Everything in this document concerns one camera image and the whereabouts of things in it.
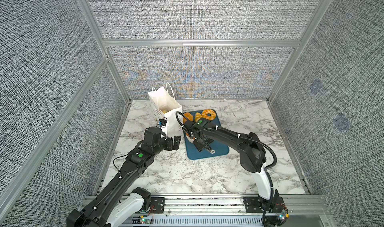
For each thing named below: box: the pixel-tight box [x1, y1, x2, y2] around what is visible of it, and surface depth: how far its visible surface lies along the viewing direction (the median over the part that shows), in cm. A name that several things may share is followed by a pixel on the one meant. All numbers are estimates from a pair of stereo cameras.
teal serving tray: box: [182, 109, 230, 160], surface depth 81 cm
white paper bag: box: [147, 82, 184, 139], surface depth 90 cm
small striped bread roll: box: [195, 112, 202, 123], surface depth 108 cm
